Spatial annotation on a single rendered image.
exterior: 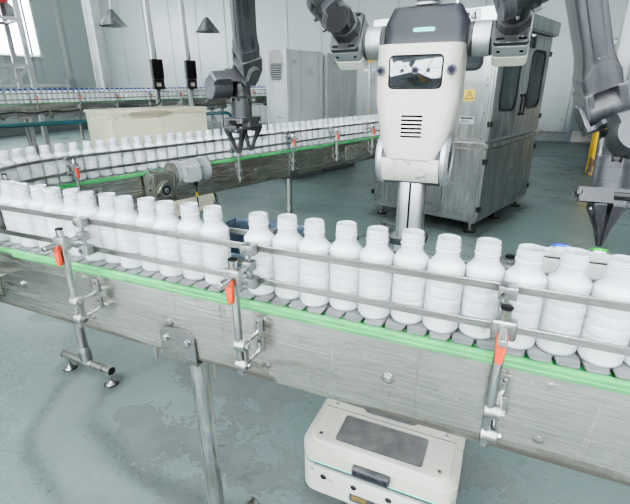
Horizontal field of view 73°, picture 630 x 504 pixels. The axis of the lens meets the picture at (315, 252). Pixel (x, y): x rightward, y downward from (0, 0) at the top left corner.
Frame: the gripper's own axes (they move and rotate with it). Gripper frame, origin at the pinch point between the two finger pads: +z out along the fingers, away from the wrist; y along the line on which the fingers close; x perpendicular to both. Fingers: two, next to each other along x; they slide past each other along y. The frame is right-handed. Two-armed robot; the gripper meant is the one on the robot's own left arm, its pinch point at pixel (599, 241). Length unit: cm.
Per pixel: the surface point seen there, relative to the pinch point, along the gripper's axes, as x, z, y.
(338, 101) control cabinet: 588, -211, -290
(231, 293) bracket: -26, 18, -59
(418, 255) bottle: -17.9, 6.5, -28.4
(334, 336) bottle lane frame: -16, 23, -42
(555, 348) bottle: -15.4, 17.7, -6.3
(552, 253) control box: -4.0, 3.2, -7.5
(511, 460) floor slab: 97, 85, 1
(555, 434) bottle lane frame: -13.5, 31.4, -4.1
